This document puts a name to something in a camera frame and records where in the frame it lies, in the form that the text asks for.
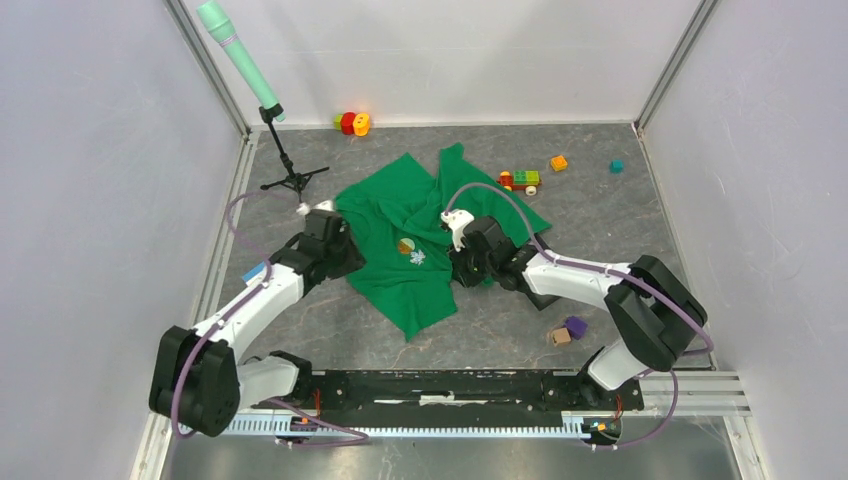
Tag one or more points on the colourful toy brick train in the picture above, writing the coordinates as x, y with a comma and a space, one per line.
527, 181

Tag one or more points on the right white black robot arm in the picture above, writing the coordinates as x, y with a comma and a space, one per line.
656, 316

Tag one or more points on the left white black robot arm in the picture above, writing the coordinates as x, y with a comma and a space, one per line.
200, 380

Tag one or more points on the mint green microphone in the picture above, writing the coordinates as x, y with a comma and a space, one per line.
222, 30

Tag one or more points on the purple cube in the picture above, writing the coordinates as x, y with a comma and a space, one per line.
576, 327

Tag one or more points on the silver flower brooch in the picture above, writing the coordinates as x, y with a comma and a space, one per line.
417, 257

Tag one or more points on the black tripod stand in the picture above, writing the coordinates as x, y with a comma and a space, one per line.
295, 181

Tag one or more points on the wrist white camera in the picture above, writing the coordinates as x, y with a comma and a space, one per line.
456, 221
305, 208

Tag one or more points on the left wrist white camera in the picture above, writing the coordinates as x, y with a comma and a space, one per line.
305, 208

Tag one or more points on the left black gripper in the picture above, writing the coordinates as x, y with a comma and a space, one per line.
354, 258

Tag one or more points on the orange toy brick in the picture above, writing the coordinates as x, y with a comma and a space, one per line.
558, 163

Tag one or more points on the round orange green badge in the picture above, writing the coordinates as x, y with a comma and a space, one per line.
406, 246

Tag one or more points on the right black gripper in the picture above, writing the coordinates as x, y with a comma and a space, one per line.
456, 259

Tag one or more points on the red green orange ring toy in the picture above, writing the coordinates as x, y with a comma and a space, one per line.
351, 123

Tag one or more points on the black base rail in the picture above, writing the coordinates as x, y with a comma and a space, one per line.
456, 398

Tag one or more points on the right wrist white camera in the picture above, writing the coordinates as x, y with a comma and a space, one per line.
456, 221

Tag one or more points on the tan wooden cube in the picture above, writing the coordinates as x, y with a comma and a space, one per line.
560, 336

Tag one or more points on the green t-shirt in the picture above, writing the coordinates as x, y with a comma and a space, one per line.
403, 200

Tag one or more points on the blue white block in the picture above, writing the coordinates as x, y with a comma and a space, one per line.
258, 270

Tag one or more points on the teal cube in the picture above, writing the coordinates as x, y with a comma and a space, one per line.
616, 166

